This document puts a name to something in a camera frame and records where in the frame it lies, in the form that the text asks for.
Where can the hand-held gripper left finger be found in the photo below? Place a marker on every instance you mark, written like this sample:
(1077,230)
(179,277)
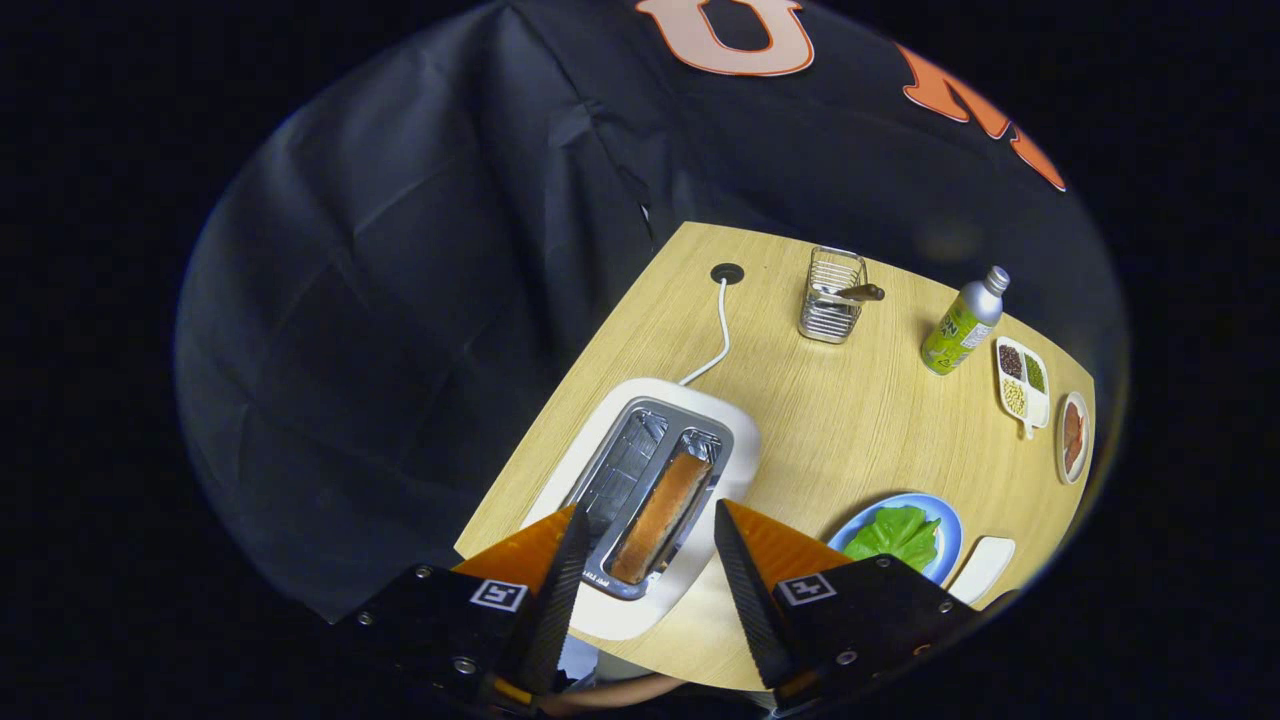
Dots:
(550,620)

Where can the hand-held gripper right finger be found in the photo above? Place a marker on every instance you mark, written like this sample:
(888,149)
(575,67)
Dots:
(755,610)

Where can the toasted bread slice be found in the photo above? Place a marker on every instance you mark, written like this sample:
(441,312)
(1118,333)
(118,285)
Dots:
(660,520)

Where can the green lettuce leaf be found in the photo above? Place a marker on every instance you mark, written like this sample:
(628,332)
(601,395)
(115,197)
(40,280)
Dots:
(895,535)

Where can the white toaster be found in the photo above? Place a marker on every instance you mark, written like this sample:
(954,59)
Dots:
(625,618)

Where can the blue round plate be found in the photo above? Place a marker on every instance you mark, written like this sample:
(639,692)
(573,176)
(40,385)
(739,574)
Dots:
(945,520)

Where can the white square plate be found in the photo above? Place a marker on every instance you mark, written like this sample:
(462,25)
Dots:
(985,565)

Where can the pile of soybeans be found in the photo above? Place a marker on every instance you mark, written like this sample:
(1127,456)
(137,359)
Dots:
(1014,397)

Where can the green label metal bottle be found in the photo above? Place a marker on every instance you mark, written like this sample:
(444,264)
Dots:
(955,335)

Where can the white oval plate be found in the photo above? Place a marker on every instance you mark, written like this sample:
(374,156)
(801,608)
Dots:
(1072,477)

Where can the white divided dish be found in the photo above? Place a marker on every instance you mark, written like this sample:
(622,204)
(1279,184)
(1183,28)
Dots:
(1040,408)

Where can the brown meat slice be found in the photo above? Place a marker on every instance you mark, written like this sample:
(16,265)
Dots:
(1074,420)
(1072,452)

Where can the pile of red beans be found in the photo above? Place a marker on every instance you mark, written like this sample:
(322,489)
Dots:
(1011,361)

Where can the pile of green beans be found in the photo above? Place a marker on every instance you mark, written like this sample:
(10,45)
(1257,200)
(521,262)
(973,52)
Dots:
(1035,373)

